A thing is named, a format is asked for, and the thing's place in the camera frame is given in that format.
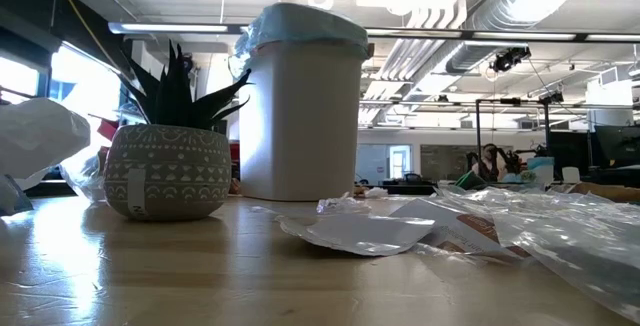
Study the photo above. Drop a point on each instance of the white plastic trash bin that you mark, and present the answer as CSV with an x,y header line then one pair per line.
x,y
300,126

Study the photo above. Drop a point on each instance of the white triangular paper piece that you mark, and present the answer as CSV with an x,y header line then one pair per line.
x,y
360,233

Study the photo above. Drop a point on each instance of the white printed paper slip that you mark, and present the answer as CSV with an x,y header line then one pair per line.
x,y
450,226

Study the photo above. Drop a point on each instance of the clear plastic bag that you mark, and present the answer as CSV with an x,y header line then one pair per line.
x,y
575,246

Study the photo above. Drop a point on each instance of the large white plastic bag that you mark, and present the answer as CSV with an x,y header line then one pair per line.
x,y
40,136

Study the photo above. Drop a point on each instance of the crumpled clear plastic wrap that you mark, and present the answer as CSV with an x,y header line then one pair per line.
x,y
340,205

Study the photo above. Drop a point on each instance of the white folded paper sheet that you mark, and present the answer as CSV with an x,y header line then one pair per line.
x,y
375,192

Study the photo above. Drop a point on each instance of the succulent in patterned grey pot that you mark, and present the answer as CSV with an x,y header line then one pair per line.
x,y
165,176

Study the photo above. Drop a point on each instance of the person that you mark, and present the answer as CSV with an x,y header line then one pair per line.
x,y
487,158

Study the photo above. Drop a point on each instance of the ceiling light bar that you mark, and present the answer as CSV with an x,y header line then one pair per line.
x,y
170,28

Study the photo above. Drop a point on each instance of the white cup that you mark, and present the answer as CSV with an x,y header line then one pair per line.
x,y
571,175

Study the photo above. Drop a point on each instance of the wide black monitor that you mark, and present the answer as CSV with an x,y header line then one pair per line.
x,y
617,146

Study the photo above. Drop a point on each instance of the black stand frame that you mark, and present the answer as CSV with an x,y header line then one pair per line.
x,y
510,101

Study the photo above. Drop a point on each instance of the black ceiling camera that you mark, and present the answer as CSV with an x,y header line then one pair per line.
x,y
510,58

